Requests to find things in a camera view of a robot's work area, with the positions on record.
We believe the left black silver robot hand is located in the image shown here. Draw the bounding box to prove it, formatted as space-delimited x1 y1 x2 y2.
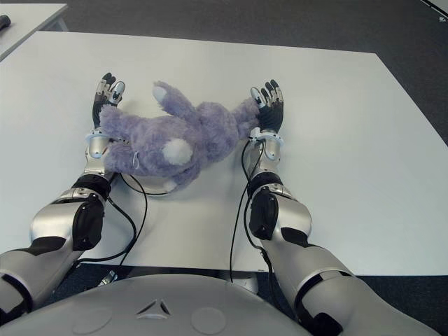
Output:
91 72 126 131

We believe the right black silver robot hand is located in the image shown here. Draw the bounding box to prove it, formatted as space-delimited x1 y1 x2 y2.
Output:
249 79 285 134

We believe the purple plush bunny doll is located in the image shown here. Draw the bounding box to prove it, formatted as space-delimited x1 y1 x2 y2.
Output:
99 80 262 193

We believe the white plate with black rim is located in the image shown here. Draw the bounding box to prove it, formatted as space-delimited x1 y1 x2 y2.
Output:
117 171 178 196

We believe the white side table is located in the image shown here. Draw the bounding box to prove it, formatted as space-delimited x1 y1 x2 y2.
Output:
0 3 68 62

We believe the grey robot torso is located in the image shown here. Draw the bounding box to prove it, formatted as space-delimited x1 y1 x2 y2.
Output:
0 272 421 336

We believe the thin black cable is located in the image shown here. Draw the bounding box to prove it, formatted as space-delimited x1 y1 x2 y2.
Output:
229 139 262 284
118 173 148 277

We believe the thick black cable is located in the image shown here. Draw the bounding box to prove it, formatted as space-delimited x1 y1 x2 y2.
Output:
80 197 138 262

